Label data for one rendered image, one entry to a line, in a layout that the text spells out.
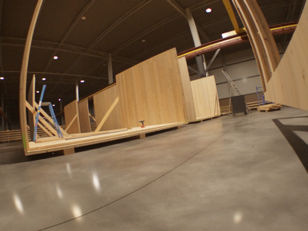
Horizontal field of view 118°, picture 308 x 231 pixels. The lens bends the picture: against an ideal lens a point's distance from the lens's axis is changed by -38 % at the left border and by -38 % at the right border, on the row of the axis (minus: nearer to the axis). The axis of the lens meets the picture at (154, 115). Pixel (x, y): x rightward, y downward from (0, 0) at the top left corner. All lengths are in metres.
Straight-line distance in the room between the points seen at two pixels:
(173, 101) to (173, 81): 0.76
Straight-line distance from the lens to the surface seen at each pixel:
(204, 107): 11.11
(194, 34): 14.44
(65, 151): 2.41
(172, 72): 5.62
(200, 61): 12.54
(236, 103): 7.55
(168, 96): 5.58
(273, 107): 7.39
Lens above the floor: 0.33
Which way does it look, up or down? 2 degrees up
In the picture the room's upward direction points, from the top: 8 degrees counter-clockwise
